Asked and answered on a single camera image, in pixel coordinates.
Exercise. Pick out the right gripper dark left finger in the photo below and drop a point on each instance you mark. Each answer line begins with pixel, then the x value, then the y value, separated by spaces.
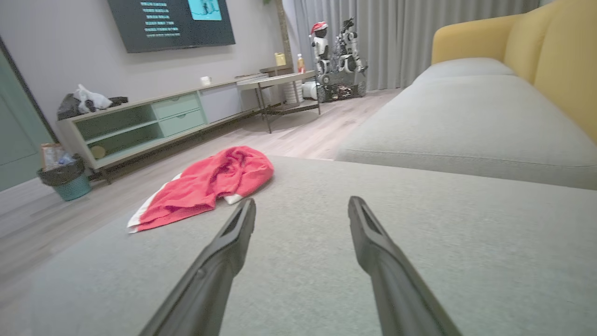
pixel 219 275

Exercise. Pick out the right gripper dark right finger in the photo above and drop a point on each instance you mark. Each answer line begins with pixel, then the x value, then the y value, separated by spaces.
pixel 396 289

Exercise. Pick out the red mesh garment, white trim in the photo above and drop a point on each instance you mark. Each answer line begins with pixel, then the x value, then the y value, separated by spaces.
pixel 205 186

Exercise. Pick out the grey ottoman cushion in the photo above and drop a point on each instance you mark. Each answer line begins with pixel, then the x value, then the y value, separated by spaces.
pixel 466 256

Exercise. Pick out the long pale green TV cabinet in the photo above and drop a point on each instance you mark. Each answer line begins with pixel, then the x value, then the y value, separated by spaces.
pixel 179 114

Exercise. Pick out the round beige object in cabinet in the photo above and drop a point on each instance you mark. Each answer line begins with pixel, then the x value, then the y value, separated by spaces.
pixel 98 152

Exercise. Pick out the teal waste bin, black liner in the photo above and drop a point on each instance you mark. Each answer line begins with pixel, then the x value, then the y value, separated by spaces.
pixel 70 186

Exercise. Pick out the long grey sofa seat cushion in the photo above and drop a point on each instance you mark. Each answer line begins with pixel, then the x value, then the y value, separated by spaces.
pixel 466 126

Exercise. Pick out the small white cup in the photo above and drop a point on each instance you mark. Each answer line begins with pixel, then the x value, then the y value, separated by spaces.
pixel 205 81

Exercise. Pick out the white ribbed cylinder basket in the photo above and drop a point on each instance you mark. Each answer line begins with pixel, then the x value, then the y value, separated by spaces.
pixel 293 92

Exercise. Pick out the paper trash in bin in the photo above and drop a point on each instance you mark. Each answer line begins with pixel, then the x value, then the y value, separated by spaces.
pixel 53 155

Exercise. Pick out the low table, black legs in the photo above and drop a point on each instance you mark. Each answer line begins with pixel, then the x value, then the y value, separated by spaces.
pixel 280 79

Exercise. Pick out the white rounded floor appliance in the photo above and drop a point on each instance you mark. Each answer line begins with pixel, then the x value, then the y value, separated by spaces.
pixel 309 90

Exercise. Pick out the grey tracked robot vehicle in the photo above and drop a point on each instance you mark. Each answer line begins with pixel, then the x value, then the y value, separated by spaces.
pixel 340 84

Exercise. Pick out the small brown wooden table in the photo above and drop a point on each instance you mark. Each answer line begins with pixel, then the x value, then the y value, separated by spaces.
pixel 277 69

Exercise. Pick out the crumpled white cloth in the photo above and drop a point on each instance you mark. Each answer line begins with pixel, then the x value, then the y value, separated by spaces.
pixel 93 99

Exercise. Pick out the yellow container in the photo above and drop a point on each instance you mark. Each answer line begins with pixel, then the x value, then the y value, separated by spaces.
pixel 280 59

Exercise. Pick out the black bag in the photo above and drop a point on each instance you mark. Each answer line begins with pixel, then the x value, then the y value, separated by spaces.
pixel 67 108

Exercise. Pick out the orange drink bottle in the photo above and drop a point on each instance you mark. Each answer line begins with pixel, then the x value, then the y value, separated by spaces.
pixel 301 64

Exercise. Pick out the short grey sofa seat cushion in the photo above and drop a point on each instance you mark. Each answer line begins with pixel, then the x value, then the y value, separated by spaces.
pixel 461 67

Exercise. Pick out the teal door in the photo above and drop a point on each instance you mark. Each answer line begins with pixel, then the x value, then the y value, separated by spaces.
pixel 18 140

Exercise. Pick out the white and black humanoid robot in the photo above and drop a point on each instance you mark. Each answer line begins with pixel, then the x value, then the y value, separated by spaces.
pixel 350 46

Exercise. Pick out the white humanoid robot, red hat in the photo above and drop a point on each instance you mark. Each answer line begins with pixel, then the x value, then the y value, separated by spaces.
pixel 320 49

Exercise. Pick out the grey pleated curtain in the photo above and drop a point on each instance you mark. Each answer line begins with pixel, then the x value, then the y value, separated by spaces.
pixel 396 37

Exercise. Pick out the brown tree trunk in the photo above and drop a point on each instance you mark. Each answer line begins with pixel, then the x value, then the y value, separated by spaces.
pixel 283 28

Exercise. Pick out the yellow sofa backrest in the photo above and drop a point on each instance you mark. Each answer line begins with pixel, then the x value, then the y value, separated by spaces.
pixel 559 56

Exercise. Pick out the wall-mounted black television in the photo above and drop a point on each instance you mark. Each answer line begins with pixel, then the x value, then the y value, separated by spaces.
pixel 168 23

